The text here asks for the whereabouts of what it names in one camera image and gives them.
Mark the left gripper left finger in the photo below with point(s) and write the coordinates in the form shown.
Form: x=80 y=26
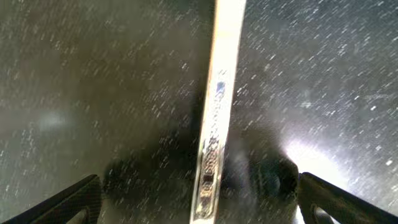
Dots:
x=71 y=202

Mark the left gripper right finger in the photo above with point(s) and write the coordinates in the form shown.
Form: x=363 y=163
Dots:
x=335 y=202

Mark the wrench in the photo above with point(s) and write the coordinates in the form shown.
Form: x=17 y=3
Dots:
x=217 y=109

